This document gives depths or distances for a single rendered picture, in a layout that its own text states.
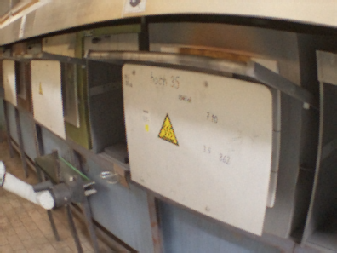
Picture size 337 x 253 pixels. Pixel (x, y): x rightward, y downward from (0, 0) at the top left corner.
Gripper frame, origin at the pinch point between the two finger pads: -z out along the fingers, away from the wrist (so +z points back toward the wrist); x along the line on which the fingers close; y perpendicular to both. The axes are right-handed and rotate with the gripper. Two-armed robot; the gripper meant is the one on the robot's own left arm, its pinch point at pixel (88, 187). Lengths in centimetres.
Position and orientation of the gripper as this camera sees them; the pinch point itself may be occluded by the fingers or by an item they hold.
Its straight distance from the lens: 157.4
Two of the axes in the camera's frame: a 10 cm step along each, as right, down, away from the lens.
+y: -5.9, -2.0, 7.8
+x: -0.7, -9.5, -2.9
